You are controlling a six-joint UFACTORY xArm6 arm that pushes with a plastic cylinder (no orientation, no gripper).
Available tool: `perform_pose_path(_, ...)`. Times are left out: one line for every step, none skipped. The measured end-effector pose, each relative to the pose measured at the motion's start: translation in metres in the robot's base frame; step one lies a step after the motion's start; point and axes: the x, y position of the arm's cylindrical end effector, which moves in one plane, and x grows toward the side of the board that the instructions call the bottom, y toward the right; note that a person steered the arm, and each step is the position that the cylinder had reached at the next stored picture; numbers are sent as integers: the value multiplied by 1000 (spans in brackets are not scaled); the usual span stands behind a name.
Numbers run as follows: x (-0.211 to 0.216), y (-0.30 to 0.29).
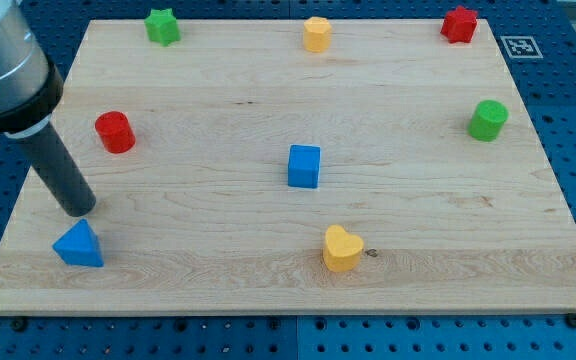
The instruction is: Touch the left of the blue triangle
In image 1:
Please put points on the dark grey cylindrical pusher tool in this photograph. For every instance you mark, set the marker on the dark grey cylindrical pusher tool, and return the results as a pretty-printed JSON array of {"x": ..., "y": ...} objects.
[{"x": 50, "y": 159}]

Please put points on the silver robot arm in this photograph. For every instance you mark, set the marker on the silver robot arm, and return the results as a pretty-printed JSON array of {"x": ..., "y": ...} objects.
[{"x": 31, "y": 87}]

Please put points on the blue triangle block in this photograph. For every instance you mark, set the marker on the blue triangle block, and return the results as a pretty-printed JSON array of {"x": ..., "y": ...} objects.
[{"x": 79, "y": 246}]

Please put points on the red cylinder block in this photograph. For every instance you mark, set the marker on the red cylinder block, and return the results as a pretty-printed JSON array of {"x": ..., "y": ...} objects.
[{"x": 115, "y": 132}]

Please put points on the green star block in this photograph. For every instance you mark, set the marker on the green star block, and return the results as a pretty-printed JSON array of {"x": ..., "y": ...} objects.
[{"x": 162, "y": 27}]

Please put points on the light wooden board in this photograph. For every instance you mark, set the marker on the light wooden board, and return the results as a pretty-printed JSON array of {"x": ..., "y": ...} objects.
[{"x": 236, "y": 173}]

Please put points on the blue cube block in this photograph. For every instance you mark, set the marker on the blue cube block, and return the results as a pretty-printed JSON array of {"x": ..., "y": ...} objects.
[{"x": 304, "y": 166}]

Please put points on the yellow pentagon block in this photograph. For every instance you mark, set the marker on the yellow pentagon block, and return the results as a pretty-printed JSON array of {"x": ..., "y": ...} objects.
[{"x": 317, "y": 33}]

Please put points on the yellow heart block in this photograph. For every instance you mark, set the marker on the yellow heart block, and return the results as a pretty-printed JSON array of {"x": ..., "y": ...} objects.
[{"x": 342, "y": 250}]

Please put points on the red star block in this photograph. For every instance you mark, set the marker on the red star block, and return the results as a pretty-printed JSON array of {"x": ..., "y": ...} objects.
[{"x": 459, "y": 24}]

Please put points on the green cylinder block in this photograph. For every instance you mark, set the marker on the green cylinder block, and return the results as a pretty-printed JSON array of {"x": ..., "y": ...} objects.
[{"x": 487, "y": 120}]

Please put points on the white fiducial marker tag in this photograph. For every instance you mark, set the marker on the white fiducial marker tag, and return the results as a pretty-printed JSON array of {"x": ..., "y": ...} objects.
[{"x": 521, "y": 47}]

